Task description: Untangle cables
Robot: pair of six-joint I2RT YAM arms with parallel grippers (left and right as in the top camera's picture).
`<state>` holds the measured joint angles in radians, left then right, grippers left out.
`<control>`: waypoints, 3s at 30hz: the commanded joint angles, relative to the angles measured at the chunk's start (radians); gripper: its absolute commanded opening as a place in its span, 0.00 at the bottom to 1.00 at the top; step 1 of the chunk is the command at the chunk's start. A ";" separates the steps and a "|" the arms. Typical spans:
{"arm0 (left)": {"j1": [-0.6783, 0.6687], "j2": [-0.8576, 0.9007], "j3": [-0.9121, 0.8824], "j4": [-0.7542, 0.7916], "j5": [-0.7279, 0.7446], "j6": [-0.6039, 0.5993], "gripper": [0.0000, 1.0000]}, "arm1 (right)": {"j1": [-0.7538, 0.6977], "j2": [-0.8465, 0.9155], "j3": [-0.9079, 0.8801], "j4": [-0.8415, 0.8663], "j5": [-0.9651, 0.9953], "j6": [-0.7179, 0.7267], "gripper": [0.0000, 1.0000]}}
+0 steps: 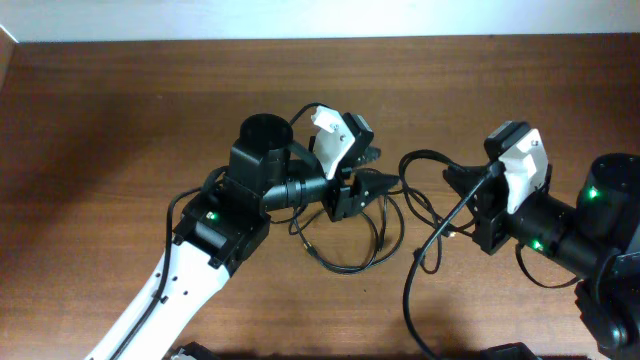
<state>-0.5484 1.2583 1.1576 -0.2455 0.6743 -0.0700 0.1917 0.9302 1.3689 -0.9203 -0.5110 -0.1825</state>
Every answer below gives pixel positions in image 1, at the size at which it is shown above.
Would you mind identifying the black thick USB cable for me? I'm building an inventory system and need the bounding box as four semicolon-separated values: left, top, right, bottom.
397;148;494;275

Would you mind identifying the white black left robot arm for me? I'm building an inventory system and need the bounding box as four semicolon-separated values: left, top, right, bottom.
88;107;399;359

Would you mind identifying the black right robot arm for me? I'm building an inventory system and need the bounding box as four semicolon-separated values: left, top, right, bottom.
443;153;639;359

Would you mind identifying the black left camera cable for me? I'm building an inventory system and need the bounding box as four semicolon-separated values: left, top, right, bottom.
107;102;329;360

